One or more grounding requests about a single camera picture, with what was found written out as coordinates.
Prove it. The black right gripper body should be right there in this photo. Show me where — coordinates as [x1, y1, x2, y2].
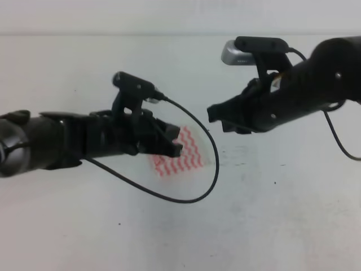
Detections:
[240, 70, 316, 133]

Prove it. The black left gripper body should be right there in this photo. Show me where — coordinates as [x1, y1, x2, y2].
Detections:
[84, 110, 164, 157]

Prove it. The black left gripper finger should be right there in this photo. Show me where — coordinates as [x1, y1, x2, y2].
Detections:
[146, 141, 183, 158]
[155, 119, 181, 142]

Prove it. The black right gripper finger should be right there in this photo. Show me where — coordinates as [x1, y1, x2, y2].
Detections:
[207, 97, 246, 123]
[222, 119, 253, 134]

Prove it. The pink white wavy towel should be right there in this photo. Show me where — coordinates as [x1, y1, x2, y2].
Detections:
[148, 125, 212, 177]

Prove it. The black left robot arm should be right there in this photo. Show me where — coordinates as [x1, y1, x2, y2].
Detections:
[1, 110, 183, 177]

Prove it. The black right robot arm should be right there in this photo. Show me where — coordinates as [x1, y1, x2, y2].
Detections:
[207, 36, 360, 134]

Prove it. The black left camera cable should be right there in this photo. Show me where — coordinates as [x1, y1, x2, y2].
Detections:
[84, 93, 220, 204]

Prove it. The black camera cable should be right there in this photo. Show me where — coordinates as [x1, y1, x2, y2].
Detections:
[286, 46, 361, 162]
[84, 93, 220, 204]

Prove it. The black right camera cable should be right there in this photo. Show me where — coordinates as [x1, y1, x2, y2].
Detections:
[286, 46, 361, 162]

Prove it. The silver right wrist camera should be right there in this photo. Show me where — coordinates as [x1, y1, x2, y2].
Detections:
[220, 36, 294, 94]

